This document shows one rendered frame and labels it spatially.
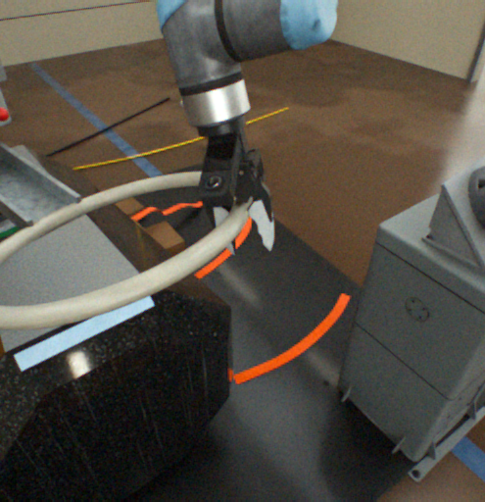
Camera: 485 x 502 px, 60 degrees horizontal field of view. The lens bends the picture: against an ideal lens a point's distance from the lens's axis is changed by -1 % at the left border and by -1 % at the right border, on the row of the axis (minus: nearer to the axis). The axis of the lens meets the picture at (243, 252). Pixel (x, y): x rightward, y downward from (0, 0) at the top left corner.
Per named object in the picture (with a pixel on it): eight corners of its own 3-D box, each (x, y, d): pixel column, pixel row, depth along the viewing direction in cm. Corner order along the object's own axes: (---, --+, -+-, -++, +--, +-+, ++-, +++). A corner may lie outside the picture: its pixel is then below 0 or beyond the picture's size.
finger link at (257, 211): (289, 230, 71) (266, 182, 68) (285, 248, 66) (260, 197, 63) (272, 236, 72) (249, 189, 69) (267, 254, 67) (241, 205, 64)
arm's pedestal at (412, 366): (394, 329, 202) (451, 172, 146) (493, 407, 171) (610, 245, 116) (317, 383, 179) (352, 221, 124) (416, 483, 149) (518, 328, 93)
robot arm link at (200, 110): (235, 85, 53) (167, 101, 56) (244, 124, 56) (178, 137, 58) (249, 75, 61) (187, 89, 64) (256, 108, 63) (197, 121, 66)
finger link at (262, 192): (281, 215, 65) (257, 164, 62) (280, 220, 64) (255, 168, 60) (255, 225, 67) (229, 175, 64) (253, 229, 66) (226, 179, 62)
